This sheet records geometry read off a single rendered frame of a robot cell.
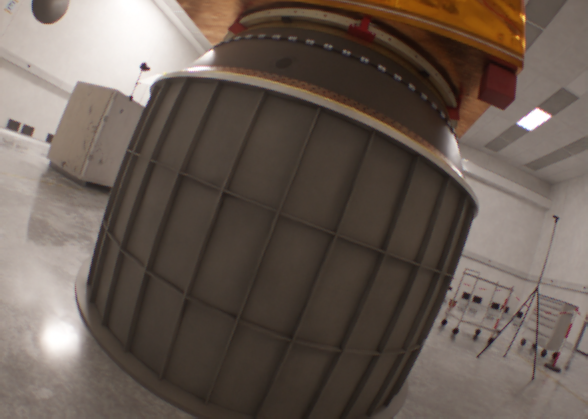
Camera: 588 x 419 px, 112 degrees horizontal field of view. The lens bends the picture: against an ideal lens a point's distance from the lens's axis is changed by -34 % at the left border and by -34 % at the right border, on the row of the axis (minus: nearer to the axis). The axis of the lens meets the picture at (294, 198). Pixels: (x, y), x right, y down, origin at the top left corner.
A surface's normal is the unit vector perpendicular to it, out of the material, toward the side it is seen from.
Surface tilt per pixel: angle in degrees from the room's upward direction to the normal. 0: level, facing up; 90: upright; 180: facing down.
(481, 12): 98
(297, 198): 90
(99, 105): 90
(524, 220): 90
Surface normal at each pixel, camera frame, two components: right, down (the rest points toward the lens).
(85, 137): -0.18, -0.12
